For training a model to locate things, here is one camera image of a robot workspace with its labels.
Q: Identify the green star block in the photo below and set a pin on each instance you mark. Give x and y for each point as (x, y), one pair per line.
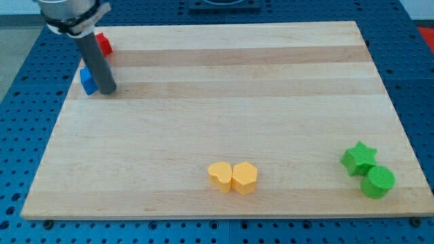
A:
(359, 159)

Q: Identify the green cylinder block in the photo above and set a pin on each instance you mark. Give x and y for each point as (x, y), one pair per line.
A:
(378, 182)

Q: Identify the yellow hexagon block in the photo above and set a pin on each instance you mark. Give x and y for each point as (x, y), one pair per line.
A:
(244, 178)

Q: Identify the blue block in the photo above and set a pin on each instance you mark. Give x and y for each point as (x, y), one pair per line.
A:
(87, 81)

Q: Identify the wooden board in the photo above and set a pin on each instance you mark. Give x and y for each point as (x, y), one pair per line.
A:
(289, 98)

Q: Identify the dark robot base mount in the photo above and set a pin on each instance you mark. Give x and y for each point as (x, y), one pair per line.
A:
(223, 5)

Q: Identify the blue perforated table plate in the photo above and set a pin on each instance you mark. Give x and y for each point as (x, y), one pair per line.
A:
(30, 108)

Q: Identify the red block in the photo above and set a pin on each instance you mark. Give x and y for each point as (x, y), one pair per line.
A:
(104, 44)

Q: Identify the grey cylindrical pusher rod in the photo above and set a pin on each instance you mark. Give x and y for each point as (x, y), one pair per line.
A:
(95, 61)

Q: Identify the yellow heart block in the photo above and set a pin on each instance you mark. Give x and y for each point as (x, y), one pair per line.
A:
(220, 176)

